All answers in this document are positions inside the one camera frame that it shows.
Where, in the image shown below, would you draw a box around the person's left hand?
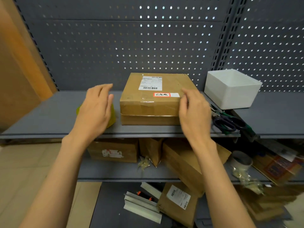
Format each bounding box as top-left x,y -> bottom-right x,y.
62,83 -> 114,150

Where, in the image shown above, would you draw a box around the person's right hand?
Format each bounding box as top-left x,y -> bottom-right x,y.
178,87 -> 217,154

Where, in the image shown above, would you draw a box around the yellow tape roll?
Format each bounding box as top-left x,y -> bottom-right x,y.
76,102 -> 117,129

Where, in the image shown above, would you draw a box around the black scissors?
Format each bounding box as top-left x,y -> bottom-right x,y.
211,112 -> 247,132

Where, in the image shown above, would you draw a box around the green handled needle-nose pliers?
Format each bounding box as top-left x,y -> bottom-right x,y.
210,104 -> 258,140

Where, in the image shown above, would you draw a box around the brown cardboard box white labels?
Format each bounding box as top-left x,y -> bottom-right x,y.
119,73 -> 205,126

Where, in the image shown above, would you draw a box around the white plastic bin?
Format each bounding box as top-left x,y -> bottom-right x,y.
204,69 -> 263,110

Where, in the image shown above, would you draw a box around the person's left forearm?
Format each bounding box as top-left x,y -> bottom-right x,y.
19,137 -> 88,228

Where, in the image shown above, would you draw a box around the person's right forearm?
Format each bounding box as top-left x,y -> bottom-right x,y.
196,142 -> 257,228

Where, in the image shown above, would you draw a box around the cardboard box torn white sticker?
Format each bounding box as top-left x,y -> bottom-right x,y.
86,139 -> 139,164

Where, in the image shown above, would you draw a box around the cardboard box red lettering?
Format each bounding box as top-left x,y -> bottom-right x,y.
162,139 -> 232,197

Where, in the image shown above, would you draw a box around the white tape roll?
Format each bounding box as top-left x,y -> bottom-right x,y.
230,150 -> 253,174

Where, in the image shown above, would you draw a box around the cardboard box barcode label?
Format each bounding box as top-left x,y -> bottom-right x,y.
157,182 -> 200,228

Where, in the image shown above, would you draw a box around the cardboard box red blue print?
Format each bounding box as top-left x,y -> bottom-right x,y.
251,149 -> 304,187

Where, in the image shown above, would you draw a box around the grey perforated back panel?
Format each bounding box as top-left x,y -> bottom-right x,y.
14,0 -> 234,92
223,0 -> 304,92

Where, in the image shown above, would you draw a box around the crumpled clear plastic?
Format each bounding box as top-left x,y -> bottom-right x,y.
231,169 -> 265,195

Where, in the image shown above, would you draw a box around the brown wooden panel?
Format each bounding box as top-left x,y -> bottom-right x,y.
0,0 -> 57,131

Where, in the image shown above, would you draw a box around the white flat strips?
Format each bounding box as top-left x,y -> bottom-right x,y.
123,182 -> 163,224

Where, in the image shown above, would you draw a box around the grey slotted upright post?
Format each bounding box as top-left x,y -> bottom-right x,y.
13,0 -> 59,91
209,0 -> 249,71

